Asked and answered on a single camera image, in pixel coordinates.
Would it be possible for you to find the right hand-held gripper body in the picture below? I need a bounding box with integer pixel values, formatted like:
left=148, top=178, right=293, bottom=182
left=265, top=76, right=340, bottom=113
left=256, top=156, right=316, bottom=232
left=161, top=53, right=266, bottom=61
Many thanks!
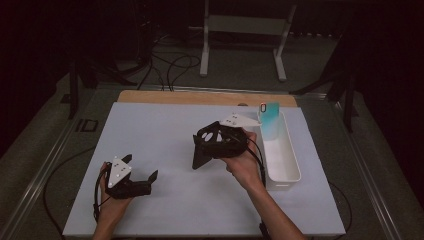
left=213, top=113, right=263, bottom=160

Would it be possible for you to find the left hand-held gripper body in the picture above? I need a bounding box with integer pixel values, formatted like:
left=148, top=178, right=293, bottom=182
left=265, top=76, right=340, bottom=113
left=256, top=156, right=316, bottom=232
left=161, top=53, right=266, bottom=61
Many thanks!
left=105, top=155, right=153, bottom=201

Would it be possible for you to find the white plastic bin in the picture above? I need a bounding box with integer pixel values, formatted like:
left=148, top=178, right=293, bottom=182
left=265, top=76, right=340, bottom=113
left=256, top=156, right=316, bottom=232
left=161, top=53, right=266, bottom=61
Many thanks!
left=257, top=109, right=303, bottom=192

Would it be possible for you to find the person's left hand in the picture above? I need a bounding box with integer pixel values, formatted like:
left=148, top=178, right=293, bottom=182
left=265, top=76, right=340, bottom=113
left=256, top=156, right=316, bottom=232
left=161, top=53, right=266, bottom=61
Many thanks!
left=98, top=161, right=135, bottom=225

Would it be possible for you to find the person's right hand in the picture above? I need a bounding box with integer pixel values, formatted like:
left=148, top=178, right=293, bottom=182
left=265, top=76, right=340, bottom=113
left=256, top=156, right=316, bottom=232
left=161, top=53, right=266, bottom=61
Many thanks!
left=221, top=130, right=268, bottom=193

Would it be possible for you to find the white table sheet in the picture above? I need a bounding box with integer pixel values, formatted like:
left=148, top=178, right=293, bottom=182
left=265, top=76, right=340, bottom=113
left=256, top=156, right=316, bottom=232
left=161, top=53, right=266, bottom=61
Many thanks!
left=62, top=101, right=347, bottom=237

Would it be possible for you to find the black stand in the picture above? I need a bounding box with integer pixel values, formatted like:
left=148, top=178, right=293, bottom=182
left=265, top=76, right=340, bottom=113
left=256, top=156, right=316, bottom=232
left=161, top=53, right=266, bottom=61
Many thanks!
left=299, top=33, right=360, bottom=133
left=67, top=59, right=138, bottom=121

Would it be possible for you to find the white metal stand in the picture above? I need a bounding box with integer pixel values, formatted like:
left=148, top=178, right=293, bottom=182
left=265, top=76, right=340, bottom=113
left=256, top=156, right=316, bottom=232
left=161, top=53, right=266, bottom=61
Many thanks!
left=188, top=0, right=298, bottom=82

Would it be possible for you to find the left hand-held gripper cable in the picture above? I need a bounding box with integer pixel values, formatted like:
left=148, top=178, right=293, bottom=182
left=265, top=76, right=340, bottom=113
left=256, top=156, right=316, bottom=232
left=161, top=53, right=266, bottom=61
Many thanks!
left=92, top=166, right=111, bottom=224

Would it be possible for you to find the hand-held gripper cable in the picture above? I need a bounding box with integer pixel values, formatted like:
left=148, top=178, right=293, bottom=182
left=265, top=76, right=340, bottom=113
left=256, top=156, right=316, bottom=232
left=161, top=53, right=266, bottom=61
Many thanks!
left=92, top=166, right=111, bottom=224
left=245, top=137, right=272, bottom=240

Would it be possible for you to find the right hand-held gripper cable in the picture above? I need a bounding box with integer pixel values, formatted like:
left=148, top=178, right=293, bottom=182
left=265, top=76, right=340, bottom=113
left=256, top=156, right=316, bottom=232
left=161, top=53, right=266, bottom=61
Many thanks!
left=245, top=137, right=272, bottom=240

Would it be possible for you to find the black floor bracket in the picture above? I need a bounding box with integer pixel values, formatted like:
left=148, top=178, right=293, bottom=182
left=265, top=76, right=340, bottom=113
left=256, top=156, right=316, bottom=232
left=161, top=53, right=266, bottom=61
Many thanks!
left=75, top=118, right=100, bottom=134

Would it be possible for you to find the black floor cable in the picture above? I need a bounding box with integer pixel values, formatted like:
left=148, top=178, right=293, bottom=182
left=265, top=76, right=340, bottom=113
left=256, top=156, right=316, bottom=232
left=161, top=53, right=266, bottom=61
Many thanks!
left=42, top=146, right=96, bottom=236
left=165, top=54, right=202, bottom=92
left=328, top=181, right=353, bottom=234
left=136, top=49, right=166, bottom=92

